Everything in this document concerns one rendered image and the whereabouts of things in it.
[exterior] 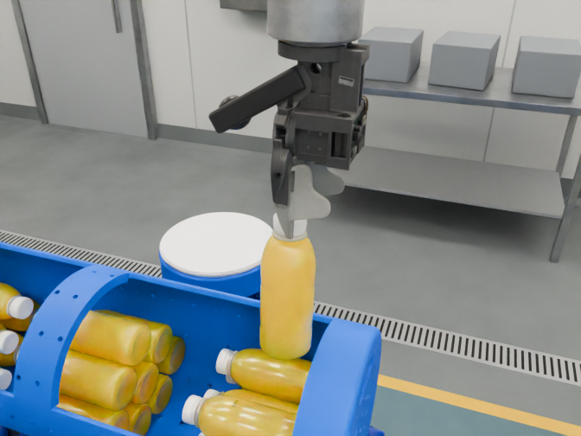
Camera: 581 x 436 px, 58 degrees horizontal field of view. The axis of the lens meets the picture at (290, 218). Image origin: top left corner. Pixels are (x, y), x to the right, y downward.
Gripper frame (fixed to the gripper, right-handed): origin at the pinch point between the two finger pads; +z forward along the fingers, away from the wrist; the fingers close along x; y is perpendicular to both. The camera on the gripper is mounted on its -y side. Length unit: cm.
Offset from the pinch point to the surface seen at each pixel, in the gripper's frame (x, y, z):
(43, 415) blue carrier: -13.8, -30.8, 30.4
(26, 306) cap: 6, -52, 32
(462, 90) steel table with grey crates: 244, 12, 47
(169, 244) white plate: 41, -44, 37
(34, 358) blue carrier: -10.8, -33.4, 23.4
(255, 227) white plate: 55, -28, 37
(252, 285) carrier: 39, -22, 42
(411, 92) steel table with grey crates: 233, -14, 48
